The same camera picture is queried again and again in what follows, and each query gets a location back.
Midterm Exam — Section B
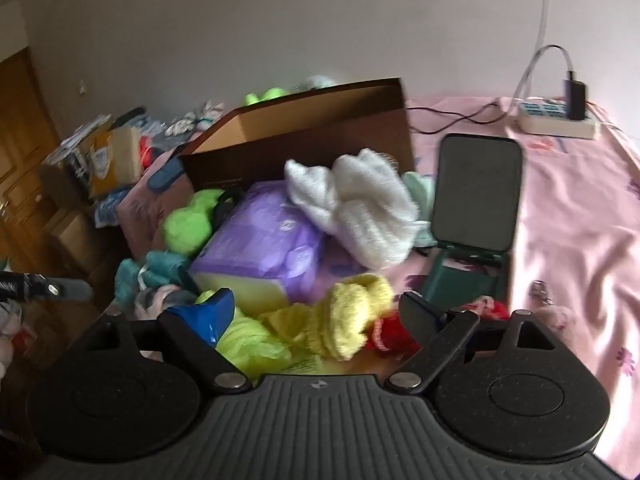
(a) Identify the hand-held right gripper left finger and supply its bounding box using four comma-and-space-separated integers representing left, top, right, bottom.
75, 287, 253, 395

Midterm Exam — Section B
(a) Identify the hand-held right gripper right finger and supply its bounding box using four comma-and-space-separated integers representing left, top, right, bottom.
385, 290, 566, 393

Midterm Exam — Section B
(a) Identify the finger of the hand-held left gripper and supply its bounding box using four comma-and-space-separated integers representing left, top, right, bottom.
0, 270, 95, 306

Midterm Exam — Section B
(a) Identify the red fluffy plush toy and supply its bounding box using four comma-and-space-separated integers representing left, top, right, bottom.
364, 297, 511, 356

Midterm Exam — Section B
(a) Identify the lime green cloth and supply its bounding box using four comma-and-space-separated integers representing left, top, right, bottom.
197, 290, 293, 378

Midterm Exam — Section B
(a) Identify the yellow knit toy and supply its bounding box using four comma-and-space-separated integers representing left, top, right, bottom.
257, 274, 396, 361

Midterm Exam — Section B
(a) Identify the dark green case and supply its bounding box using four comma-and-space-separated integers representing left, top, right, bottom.
419, 132, 524, 313

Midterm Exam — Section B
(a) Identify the brown cardboard box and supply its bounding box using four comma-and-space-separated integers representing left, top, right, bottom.
179, 77, 418, 196

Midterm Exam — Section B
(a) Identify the grey pink soft toy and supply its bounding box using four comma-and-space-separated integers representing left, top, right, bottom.
132, 284, 198, 318

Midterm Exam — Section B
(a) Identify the teal cloth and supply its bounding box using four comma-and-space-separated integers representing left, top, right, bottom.
114, 250, 193, 306

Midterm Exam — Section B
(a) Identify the purple plastic package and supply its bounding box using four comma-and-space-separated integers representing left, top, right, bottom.
189, 180, 327, 313

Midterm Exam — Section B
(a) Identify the blue patterned packet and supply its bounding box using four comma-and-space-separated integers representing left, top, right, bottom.
94, 187, 133, 228

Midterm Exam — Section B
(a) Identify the mint green cloth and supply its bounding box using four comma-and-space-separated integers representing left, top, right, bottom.
402, 171, 437, 248

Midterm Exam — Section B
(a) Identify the white fluffy cloth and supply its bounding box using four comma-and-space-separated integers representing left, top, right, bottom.
284, 147, 423, 271

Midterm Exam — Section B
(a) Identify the blue eyeglass case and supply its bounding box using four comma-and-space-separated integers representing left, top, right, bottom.
150, 157, 188, 196

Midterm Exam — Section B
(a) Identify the yellow paper box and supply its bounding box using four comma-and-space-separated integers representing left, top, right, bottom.
90, 125, 143, 196

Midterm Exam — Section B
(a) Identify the wooden cabinet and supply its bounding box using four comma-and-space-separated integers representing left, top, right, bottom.
0, 45, 121, 311

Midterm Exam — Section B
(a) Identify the silver plastic bag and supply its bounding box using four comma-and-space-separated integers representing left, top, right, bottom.
42, 114, 113, 166

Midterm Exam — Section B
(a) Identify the red packet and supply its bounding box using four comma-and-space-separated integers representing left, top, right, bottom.
137, 135, 156, 168

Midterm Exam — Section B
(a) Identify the pink bedsheet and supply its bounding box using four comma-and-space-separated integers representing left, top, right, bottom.
120, 95, 640, 480

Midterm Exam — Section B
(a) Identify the dark green object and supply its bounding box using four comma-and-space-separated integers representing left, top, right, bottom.
107, 106, 147, 132

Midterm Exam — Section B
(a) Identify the lime green plush toy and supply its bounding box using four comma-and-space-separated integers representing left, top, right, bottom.
244, 87, 288, 107

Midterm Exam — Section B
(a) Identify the white power strip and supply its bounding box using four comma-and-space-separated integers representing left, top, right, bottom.
517, 99, 601, 140

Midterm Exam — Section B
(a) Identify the black charger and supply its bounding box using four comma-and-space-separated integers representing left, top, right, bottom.
564, 79, 587, 121

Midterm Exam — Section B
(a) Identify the pink plush keychain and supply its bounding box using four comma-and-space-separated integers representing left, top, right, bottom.
530, 280, 578, 341

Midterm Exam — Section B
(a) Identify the black charger cable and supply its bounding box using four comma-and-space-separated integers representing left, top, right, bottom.
407, 44, 575, 135

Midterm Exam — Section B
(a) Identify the white power cord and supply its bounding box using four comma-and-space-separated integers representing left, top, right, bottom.
509, 0, 553, 108

